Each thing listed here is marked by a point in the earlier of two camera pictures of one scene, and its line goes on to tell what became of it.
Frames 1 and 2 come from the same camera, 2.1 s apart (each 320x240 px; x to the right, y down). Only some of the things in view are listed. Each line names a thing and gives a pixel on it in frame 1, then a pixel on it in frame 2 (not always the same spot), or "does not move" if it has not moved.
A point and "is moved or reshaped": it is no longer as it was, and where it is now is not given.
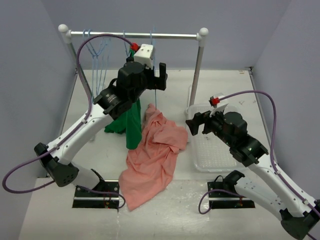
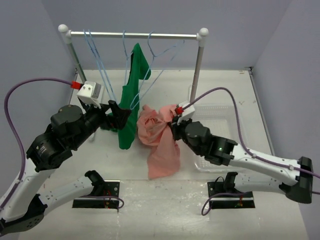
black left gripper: x=155 y=81 → x=119 y=117
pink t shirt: x=149 y=165 is moved or reshaped
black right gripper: x=199 y=118 → x=175 y=128
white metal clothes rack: x=67 y=34 does not move
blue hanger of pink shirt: x=155 y=100 → x=133 y=104
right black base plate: x=220 y=199 does not move
